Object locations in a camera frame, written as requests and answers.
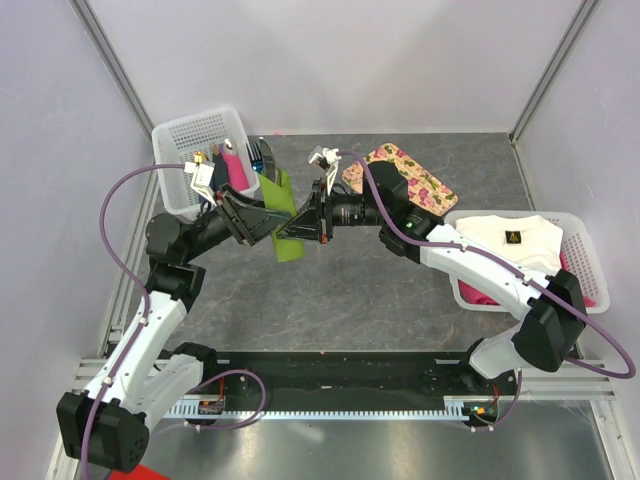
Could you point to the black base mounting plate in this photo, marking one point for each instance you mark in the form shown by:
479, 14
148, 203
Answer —
361, 381

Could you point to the white folded t-shirt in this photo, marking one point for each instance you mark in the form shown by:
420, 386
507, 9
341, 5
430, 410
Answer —
530, 241

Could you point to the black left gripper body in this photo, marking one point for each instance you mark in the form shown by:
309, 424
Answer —
219, 224

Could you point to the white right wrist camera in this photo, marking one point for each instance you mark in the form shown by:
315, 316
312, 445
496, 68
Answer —
328, 161

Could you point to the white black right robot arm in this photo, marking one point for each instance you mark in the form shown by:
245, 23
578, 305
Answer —
550, 308

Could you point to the aluminium rail profile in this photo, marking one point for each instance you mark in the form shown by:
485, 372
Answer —
569, 383

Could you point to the blue metallic fork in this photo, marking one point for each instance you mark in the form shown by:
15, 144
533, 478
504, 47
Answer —
255, 156

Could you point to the gold spoon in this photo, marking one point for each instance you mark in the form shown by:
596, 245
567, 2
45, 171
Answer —
199, 157

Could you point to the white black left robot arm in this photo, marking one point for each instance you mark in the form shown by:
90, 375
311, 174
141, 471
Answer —
109, 424

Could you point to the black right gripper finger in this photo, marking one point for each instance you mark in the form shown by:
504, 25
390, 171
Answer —
299, 230
311, 213

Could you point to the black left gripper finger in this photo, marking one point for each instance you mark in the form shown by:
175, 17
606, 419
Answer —
238, 203
258, 225

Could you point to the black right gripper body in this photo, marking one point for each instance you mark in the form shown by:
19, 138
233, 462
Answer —
350, 210

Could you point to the silver table knife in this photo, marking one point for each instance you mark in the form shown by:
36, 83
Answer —
270, 169

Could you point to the grey slotted cable duct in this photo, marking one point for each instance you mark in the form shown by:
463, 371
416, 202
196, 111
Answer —
192, 408

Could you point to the red sheet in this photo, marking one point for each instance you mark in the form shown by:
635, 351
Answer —
140, 472

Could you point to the white laundry basket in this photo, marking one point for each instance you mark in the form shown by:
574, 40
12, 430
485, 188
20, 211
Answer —
578, 252

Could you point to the white perforated plastic basket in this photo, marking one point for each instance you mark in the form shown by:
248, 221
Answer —
176, 141

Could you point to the pink folded garment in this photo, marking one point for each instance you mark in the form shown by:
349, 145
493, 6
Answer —
473, 296

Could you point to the dark grey rolled napkin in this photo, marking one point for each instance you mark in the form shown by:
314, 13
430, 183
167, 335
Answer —
220, 174

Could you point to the floral rectangular tray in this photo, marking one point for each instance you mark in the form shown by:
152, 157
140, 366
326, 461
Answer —
424, 189

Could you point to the pink rolled napkin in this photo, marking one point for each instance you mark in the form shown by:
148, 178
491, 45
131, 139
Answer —
236, 173

